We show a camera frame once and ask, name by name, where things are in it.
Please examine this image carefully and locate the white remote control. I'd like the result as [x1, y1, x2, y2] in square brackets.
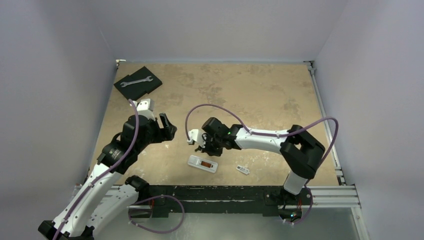
[187, 155, 218, 173]

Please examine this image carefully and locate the white battery cover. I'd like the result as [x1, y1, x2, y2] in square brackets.
[236, 165, 250, 175]

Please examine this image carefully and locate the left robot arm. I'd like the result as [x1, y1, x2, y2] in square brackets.
[38, 110, 177, 240]

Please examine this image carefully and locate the black foam pad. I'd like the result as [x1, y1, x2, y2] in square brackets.
[114, 66, 163, 100]

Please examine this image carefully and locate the silver open-end wrench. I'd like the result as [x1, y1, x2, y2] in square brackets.
[120, 76, 154, 88]

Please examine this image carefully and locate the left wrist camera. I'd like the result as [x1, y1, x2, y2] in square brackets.
[136, 98, 156, 120]

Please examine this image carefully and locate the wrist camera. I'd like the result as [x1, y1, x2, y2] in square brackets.
[187, 129, 203, 145]
[136, 98, 156, 120]

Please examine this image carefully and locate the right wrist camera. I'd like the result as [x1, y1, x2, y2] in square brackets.
[187, 129, 203, 145]

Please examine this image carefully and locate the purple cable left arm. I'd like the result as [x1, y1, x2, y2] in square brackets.
[51, 98, 140, 240]

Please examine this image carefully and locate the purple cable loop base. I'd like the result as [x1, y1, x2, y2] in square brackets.
[128, 194, 186, 234]

